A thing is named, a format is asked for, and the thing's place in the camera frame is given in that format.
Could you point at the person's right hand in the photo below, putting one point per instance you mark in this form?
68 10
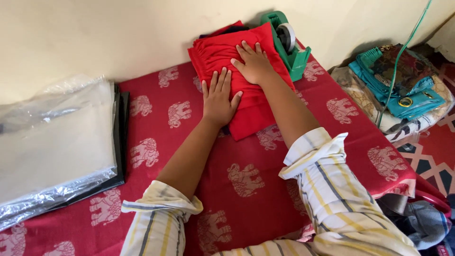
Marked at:
256 69

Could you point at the person's left hand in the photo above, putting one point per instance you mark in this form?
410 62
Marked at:
217 106

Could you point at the red garment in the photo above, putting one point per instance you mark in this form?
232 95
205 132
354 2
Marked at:
256 110

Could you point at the green tape dispenser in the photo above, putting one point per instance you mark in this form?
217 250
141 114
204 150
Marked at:
297 62

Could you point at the clear tape roll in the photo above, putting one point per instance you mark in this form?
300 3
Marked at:
286 37

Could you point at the dark navy folded garment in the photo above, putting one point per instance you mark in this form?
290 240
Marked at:
234 30

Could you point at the red elephant print cloth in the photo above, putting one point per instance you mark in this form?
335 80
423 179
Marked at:
220 177

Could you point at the black sheets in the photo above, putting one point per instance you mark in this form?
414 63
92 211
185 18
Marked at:
122 117

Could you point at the beige patterned cloth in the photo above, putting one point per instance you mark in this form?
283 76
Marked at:
359 96

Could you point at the brown patterned fabric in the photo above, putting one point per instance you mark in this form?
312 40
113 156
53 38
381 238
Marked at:
405 71

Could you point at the white striped shirt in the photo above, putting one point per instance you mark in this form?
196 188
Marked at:
337 199

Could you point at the teal curtain with eyelets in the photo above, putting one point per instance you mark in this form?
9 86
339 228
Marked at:
419 105

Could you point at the stack of clear plastic bags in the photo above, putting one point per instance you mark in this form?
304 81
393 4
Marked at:
53 142

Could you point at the red geometric patterned rug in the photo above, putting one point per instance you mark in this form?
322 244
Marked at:
433 153

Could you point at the red plastic chair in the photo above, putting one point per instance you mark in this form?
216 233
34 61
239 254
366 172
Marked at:
430 195

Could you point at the blue grey cloth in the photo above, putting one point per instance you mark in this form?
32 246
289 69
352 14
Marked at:
423 224

